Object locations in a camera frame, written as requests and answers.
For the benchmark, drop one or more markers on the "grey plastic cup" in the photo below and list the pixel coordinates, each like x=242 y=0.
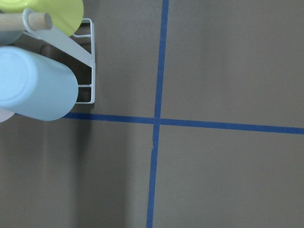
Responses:
x=9 y=37

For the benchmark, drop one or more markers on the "yellow plastic cup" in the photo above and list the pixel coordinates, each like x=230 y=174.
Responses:
x=66 y=15

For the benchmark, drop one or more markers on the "white wire cup rack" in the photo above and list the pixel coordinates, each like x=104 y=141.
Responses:
x=39 y=25

